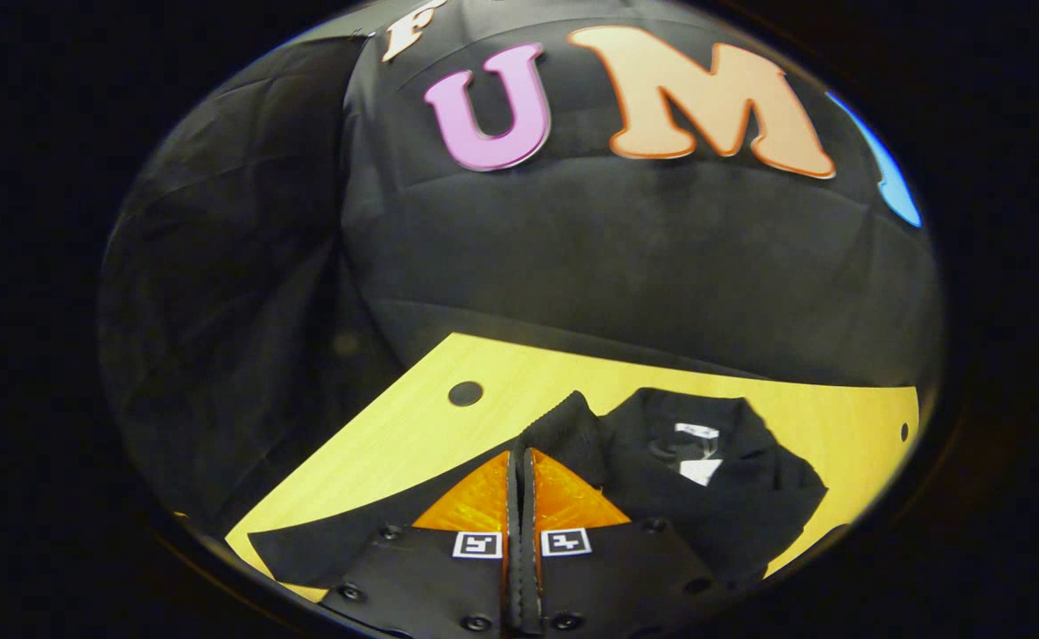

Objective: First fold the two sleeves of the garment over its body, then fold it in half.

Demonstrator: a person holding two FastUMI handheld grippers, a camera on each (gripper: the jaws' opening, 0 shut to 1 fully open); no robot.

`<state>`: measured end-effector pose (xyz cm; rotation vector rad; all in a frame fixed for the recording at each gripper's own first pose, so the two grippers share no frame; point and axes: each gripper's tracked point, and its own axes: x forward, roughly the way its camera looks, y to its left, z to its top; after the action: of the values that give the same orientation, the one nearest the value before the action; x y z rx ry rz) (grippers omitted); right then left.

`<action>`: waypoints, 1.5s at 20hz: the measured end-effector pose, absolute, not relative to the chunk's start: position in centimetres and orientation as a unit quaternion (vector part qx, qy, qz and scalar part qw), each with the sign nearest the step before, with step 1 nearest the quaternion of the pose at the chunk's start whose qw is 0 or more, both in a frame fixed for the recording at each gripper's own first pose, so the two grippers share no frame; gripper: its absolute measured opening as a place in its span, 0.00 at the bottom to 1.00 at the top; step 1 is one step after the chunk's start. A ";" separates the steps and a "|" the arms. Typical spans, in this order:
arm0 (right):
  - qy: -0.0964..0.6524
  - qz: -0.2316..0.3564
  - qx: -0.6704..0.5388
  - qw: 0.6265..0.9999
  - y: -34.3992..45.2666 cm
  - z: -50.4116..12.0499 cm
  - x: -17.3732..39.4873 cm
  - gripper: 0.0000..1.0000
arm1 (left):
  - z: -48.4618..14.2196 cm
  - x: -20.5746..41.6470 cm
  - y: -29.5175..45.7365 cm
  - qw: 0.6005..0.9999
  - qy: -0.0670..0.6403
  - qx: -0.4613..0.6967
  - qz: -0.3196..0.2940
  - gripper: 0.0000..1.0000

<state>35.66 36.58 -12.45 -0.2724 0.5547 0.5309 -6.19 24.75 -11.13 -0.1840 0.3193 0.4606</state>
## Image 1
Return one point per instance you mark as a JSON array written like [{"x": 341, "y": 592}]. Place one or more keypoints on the black button jacket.
[{"x": 732, "y": 497}]

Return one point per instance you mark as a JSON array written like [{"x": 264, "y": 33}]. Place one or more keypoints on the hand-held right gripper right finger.
[{"x": 617, "y": 586}]

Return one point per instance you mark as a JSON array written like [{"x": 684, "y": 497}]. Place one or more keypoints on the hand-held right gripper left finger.
[{"x": 430, "y": 586}]

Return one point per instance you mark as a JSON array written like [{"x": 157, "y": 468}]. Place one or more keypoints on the black backdrop cloth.
[{"x": 617, "y": 266}]

